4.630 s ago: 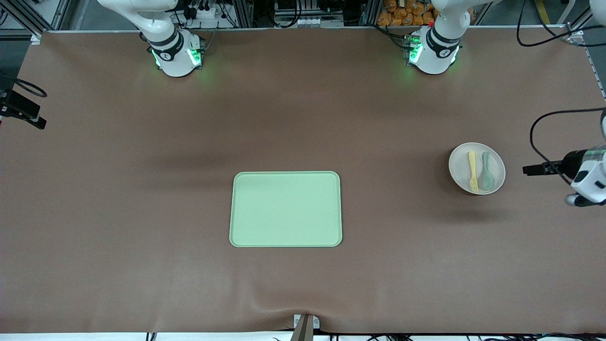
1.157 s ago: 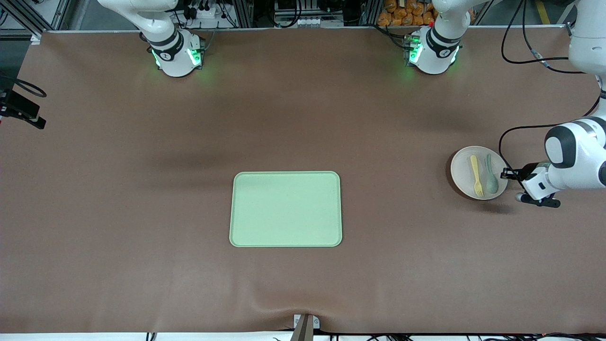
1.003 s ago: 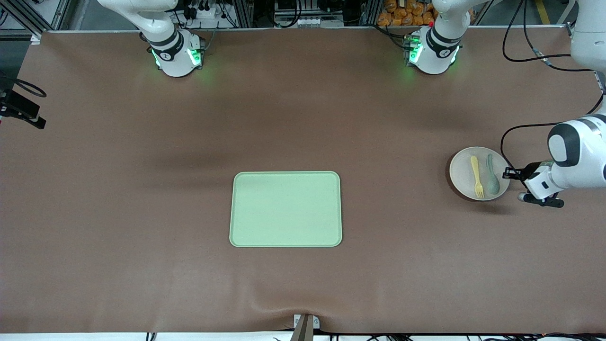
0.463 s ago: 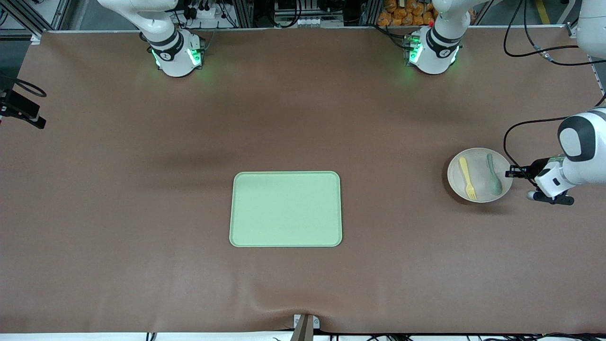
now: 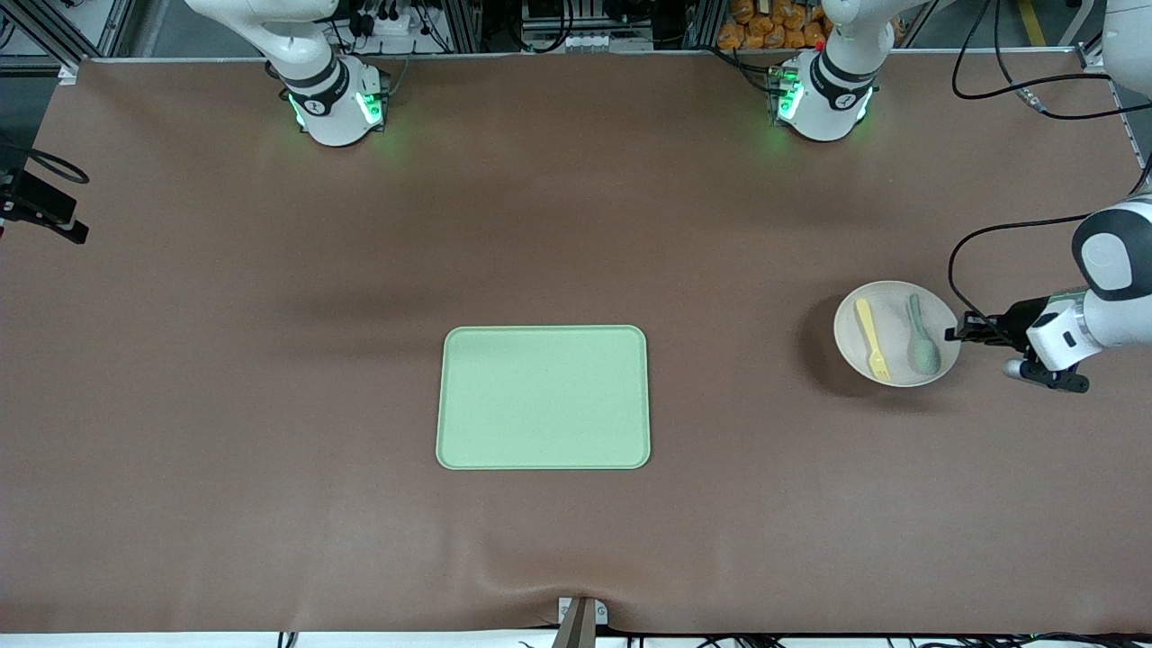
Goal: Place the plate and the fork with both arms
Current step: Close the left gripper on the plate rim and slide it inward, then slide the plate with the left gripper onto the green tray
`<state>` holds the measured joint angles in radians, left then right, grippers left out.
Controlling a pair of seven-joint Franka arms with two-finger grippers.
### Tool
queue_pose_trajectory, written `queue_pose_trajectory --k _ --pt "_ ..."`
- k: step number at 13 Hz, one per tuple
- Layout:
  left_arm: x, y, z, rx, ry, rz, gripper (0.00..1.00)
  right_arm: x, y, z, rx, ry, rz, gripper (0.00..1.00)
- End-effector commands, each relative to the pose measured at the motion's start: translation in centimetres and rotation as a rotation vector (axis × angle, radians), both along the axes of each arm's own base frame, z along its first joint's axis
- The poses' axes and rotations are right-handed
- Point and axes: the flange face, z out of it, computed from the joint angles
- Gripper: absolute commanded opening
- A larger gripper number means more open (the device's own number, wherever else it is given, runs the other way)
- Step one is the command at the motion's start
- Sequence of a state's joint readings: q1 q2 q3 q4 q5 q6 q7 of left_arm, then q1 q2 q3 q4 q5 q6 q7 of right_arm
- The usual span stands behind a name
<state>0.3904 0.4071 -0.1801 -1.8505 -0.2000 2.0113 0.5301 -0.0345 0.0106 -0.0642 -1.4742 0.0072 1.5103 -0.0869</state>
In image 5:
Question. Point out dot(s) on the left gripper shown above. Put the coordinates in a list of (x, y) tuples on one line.
[(1010, 321)]

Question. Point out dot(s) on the yellow plastic fork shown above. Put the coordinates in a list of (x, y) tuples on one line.
[(868, 328)]

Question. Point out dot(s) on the aluminium frame strut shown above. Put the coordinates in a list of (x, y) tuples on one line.
[(54, 36)]

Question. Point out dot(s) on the beige round plate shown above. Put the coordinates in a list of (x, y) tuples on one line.
[(891, 310)]

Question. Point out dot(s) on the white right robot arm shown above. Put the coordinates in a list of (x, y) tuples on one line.
[(328, 108)]

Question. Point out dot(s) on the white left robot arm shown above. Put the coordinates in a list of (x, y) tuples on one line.
[(832, 108)]

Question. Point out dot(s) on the orange snack bag pile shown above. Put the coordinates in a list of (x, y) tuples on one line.
[(765, 31)]

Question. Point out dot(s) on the aluminium frame corner bracket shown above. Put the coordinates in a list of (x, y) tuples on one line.
[(1091, 58)]

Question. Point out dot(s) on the aluminium frame post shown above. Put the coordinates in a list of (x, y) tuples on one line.
[(461, 27), (704, 25)]

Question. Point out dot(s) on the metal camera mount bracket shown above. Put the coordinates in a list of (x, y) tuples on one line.
[(580, 616)]

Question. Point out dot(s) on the brown table cover mat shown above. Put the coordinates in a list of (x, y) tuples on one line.
[(270, 504)]

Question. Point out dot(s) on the light green rectangular tray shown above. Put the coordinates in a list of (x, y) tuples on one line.
[(540, 396)]

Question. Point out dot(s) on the white power strip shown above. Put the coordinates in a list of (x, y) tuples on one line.
[(387, 25)]

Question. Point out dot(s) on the pale green plastic spoon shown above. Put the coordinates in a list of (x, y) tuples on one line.
[(923, 355)]

